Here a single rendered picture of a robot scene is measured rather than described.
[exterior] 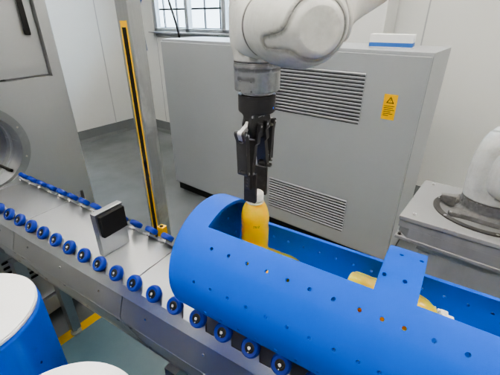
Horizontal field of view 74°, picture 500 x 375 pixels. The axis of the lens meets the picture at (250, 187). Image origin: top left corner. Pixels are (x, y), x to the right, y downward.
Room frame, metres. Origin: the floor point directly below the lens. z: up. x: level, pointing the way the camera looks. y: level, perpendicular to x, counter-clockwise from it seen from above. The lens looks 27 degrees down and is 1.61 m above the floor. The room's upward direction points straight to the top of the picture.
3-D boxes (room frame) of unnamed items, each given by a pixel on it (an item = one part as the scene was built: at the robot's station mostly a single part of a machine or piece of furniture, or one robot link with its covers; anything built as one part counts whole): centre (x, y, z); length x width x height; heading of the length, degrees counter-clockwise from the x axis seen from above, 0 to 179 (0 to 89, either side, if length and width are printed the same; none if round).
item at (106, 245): (0.88, 0.44, 1.00); 0.10 x 0.04 x 0.15; 148
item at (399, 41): (2.15, -0.85, 1.48); 0.24 x 0.12 x 0.08; 61
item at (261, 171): (0.68, -0.03, 1.28); 0.03 x 0.01 x 0.07; 58
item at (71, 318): (1.31, 1.00, 0.31); 0.06 x 0.06 x 0.63; 58
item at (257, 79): (0.66, -0.01, 1.50); 0.09 x 0.09 x 0.06
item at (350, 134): (2.65, -0.23, 0.72); 2.15 x 0.54 x 1.45; 53
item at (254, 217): (0.66, -0.01, 1.15); 0.07 x 0.07 x 0.17
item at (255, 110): (0.66, -0.01, 1.43); 0.08 x 0.07 x 0.09; 148
